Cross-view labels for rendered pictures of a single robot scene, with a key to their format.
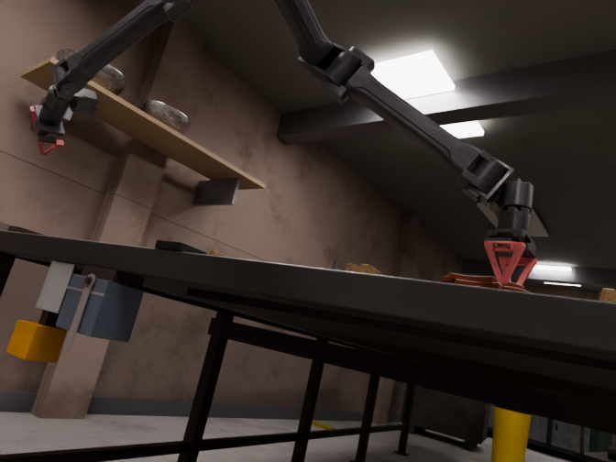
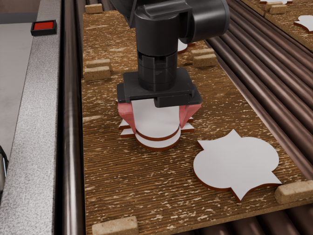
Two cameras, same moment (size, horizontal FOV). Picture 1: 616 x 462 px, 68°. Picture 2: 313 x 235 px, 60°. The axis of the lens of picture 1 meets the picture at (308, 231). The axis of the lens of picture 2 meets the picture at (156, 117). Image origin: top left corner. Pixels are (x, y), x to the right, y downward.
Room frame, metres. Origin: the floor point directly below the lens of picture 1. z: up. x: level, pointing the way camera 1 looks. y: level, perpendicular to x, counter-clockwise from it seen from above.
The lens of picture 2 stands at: (0.57, -0.61, 1.30)
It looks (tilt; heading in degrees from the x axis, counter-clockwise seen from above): 42 degrees down; 42
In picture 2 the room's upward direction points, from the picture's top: straight up
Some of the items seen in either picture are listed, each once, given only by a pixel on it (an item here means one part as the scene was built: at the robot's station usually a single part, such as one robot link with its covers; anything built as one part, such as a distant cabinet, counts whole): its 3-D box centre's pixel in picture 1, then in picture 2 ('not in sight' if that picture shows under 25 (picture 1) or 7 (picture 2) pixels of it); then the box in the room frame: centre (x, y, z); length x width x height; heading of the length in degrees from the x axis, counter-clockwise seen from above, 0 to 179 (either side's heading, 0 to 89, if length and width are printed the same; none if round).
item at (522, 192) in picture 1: (515, 199); (160, 29); (0.83, -0.38, 1.15); 0.07 x 0.06 x 0.07; 160
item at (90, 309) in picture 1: (97, 309); not in sight; (1.07, 0.42, 0.77); 0.14 x 0.11 x 0.18; 56
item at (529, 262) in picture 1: (513, 268); (173, 106); (0.85, -0.40, 1.02); 0.07 x 0.07 x 0.09; 51
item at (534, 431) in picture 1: (544, 425); not in sight; (8.30, -4.75, 0.37); 1.85 x 1.69 x 0.74; 50
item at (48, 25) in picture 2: not in sight; (44, 27); (0.96, 0.25, 0.92); 0.06 x 0.06 x 0.01; 56
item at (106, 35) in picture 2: not in sight; (140, 35); (1.13, -0.03, 0.93); 0.41 x 0.35 x 0.02; 54
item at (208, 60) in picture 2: not in sight; (204, 60); (1.10, -0.29, 0.95); 0.06 x 0.02 x 0.03; 145
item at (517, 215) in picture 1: (513, 228); (157, 70); (0.82, -0.38, 1.09); 0.10 x 0.07 x 0.07; 141
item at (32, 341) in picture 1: (49, 309); not in sight; (1.16, 0.57, 0.74); 0.09 x 0.08 x 0.24; 56
